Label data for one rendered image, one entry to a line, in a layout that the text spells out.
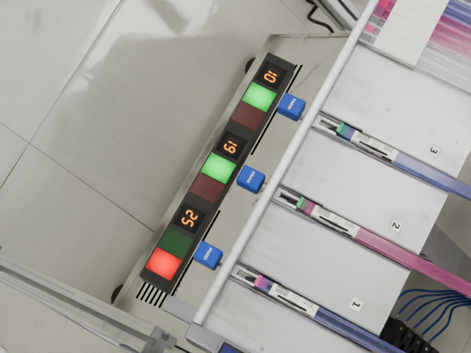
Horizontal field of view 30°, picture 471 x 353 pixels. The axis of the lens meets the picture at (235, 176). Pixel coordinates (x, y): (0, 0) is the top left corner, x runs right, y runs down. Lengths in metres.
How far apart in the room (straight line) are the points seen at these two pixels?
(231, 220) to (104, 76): 0.39
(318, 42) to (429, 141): 0.69
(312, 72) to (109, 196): 0.48
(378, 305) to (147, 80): 0.90
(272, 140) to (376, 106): 0.57
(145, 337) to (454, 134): 0.47
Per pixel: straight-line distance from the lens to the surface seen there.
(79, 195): 1.76
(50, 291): 1.38
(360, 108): 1.14
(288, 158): 1.09
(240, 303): 1.07
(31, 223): 1.73
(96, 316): 1.25
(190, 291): 1.61
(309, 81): 1.72
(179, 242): 1.09
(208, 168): 1.12
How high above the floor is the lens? 1.55
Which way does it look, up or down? 52 degrees down
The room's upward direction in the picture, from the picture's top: 101 degrees clockwise
